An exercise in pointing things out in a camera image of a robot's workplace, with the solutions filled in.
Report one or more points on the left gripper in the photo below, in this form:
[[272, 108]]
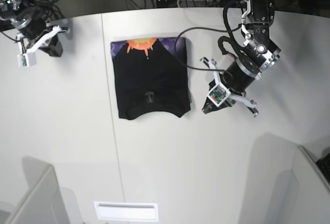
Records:
[[229, 87]]

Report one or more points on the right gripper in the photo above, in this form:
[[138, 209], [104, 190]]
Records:
[[40, 36]]

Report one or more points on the black T-shirt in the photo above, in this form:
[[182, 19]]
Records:
[[150, 76]]

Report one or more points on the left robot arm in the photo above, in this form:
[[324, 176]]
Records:
[[255, 25]]

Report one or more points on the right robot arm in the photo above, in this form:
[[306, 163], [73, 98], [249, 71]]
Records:
[[11, 8]]

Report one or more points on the black keyboard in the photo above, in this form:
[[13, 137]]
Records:
[[324, 166]]

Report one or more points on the white partition panel right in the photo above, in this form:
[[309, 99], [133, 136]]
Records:
[[312, 201]]

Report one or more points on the white partition panel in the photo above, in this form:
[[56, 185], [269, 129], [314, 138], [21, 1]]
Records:
[[312, 201], [42, 203]]

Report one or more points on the white partition panel left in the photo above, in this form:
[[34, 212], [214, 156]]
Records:
[[42, 203]]

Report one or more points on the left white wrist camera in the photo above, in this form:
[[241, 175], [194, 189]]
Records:
[[218, 94]]

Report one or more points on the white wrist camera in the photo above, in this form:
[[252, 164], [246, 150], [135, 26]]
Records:
[[218, 94], [26, 60]]

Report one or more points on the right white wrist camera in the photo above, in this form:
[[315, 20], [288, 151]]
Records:
[[26, 60]]

